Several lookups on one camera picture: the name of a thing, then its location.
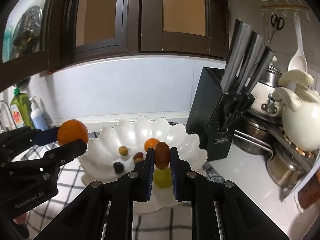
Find dark plum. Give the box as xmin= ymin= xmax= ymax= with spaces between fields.
xmin=113 ymin=162 xmax=124 ymax=174

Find green apple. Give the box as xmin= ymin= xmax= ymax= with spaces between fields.
xmin=153 ymin=167 xmax=172 ymax=189

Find dark red grape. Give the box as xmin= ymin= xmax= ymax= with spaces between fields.
xmin=133 ymin=152 xmax=144 ymax=160

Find orange mandarin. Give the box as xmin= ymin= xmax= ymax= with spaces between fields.
xmin=57 ymin=119 xmax=89 ymax=146
xmin=144 ymin=138 xmax=159 ymax=152

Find brown longan front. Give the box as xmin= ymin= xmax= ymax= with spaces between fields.
xmin=118 ymin=146 xmax=129 ymax=156

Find brown longan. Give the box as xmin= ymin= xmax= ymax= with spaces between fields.
xmin=134 ymin=158 xmax=144 ymax=164
xmin=118 ymin=146 xmax=129 ymax=156

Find reddish brown date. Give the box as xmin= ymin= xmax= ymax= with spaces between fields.
xmin=154 ymin=141 xmax=170 ymax=170

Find chrome kitchen faucet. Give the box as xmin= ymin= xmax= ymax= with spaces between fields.
xmin=0 ymin=100 xmax=17 ymax=132

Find black kitchen scissors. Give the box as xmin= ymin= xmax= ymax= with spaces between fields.
xmin=271 ymin=14 xmax=285 ymax=33

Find person's left hand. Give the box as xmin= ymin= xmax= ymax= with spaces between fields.
xmin=13 ymin=213 xmax=27 ymax=225

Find blue pump soap bottle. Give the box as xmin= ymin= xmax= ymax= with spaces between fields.
xmin=29 ymin=96 xmax=48 ymax=131

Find green dish soap bottle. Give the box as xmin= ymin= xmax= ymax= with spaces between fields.
xmin=10 ymin=88 xmax=34 ymax=129

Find black white checkered cloth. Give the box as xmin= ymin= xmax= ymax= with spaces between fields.
xmin=15 ymin=132 xmax=226 ymax=240

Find white scalloped ceramic bowl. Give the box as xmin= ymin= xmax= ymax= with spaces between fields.
xmin=80 ymin=116 xmax=208 ymax=185

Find black knife block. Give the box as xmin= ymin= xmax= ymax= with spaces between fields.
xmin=186 ymin=67 xmax=254 ymax=161

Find stainless steel pot left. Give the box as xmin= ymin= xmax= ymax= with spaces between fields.
xmin=233 ymin=116 xmax=273 ymax=155

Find stainless steel pot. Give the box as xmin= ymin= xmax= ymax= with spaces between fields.
xmin=266 ymin=144 xmax=305 ymax=189
xmin=233 ymin=116 xmax=273 ymax=155

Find stainless steel pot lower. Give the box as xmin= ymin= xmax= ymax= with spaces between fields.
xmin=266 ymin=144 xmax=305 ymax=189

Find white enamel pot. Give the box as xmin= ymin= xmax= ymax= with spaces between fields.
xmin=251 ymin=56 xmax=284 ymax=118

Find brown sauce glass jar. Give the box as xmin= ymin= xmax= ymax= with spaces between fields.
xmin=298 ymin=170 xmax=319 ymax=209

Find cream ceramic kettle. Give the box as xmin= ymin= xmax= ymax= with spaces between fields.
xmin=272 ymin=69 xmax=319 ymax=152

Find white ladle spoon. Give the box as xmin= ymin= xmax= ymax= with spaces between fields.
xmin=287 ymin=14 xmax=308 ymax=72

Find steel knife handle middle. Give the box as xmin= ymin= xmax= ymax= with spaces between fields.
xmin=235 ymin=31 xmax=263 ymax=94

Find steel knife handle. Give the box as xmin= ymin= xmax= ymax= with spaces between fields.
xmin=246 ymin=47 xmax=274 ymax=95
xmin=220 ymin=20 xmax=251 ymax=93
xmin=235 ymin=31 xmax=263 ymax=94

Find steel knife handle right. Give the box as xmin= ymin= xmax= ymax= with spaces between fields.
xmin=246 ymin=47 xmax=274 ymax=95

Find steel knife handle left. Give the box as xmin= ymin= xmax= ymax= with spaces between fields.
xmin=220 ymin=20 xmax=251 ymax=93

